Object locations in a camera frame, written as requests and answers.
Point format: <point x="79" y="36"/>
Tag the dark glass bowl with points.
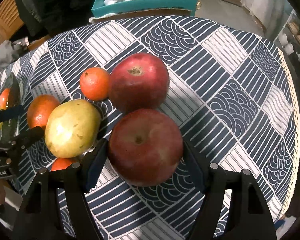
<point x="9" y="128"/>

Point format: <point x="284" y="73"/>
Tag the blue white patterned tablecloth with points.
<point x="231" y="94"/>

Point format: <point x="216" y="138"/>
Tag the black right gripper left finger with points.
<point x="39" y="216"/>

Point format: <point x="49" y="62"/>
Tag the wooden louvered cabinet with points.
<point x="10" y="21"/>

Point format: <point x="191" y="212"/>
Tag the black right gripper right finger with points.
<point x="249" y="216"/>

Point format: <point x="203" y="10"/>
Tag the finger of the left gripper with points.
<point x="11" y="113"/>
<point x="26" y="139"/>

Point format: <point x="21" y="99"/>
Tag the large dark red apple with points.
<point x="141" y="80"/>

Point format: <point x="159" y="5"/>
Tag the shoe rack with shoes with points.
<point x="288" y="40"/>

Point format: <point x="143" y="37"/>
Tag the small orange tangerine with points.
<point x="94" y="83"/>

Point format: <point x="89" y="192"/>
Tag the black hanging clothes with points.
<point x="52" y="17"/>

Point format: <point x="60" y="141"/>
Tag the brown cardboard box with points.
<point x="143" y="13"/>

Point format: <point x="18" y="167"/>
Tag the red apple front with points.
<point x="145" y="147"/>

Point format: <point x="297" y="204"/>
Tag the teal cardboard box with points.
<point x="99" y="8"/>

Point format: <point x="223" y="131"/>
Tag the yellow green pear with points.
<point x="72" y="128"/>

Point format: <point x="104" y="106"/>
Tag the grey clothes pile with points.
<point x="12" y="51"/>

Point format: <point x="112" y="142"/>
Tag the large orange front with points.
<point x="3" y="98"/>

